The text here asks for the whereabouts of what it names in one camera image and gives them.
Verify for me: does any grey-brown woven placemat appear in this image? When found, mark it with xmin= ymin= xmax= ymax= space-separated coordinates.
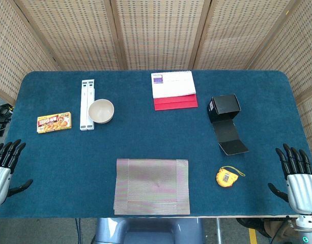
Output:
xmin=114 ymin=158 xmax=191 ymax=216

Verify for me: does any blue-grey robot torso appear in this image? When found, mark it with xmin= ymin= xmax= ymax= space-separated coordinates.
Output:
xmin=94 ymin=217 xmax=205 ymax=244

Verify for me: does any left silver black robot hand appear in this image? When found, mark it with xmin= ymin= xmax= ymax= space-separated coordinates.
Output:
xmin=0 ymin=139 xmax=34 ymax=208

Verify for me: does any yellow curry roux box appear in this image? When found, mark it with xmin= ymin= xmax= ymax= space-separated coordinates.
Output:
xmin=36 ymin=111 xmax=72 ymax=134

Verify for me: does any beige bowl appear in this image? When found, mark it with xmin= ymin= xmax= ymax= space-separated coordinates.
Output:
xmin=88 ymin=99 xmax=115 ymax=125

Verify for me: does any thin black hanging cable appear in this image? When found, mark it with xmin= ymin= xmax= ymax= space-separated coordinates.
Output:
xmin=74 ymin=218 xmax=82 ymax=244

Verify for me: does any black floor cable bundle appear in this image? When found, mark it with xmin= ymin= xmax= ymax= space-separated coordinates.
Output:
xmin=0 ymin=103 xmax=14 ymax=137

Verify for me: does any yellow tape measure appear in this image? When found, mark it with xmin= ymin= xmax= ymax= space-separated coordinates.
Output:
xmin=216 ymin=166 xmax=246 ymax=188

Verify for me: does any dark brown bag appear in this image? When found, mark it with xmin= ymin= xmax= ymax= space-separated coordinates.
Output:
xmin=236 ymin=218 xmax=299 ymax=244

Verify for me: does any white folding stand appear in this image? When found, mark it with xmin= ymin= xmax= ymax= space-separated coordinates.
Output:
xmin=79 ymin=79 xmax=96 ymax=131

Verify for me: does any black open cardboard box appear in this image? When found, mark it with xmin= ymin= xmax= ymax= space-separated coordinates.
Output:
xmin=207 ymin=94 xmax=250 ymax=156

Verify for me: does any blue carpet table cover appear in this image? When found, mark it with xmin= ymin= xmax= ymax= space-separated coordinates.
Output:
xmin=0 ymin=70 xmax=312 ymax=219

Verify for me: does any metal table leg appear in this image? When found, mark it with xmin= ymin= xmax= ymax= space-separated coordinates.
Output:
xmin=215 ymin=218 xmax=221 ymax=244

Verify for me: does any white desk calendar red base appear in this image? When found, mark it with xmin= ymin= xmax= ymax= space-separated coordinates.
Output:
xmin=151 ymin=70 xmax=198 ymax=111

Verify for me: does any woven folding screen panel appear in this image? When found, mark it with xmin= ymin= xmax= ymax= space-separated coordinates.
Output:
xmin=111 ymin=0 xmax=211 ymax=71
xmin=249 ymin=0 xmax=312 ymax=163
xmin=0 ymin=0 xmax=61 ymax=104
xmin=14 ymin=0 xmax=126 ymax=71
xmin=192 ymin=0 xmax=293 ymax=71

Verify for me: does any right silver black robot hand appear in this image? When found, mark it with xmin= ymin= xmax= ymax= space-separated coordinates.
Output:
xmin=267 ymin=143 xmax=312 ymax=215

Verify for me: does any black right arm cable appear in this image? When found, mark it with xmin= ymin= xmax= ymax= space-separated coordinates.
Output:
xmin=271 ymin=216 xmax=291 ymax=244

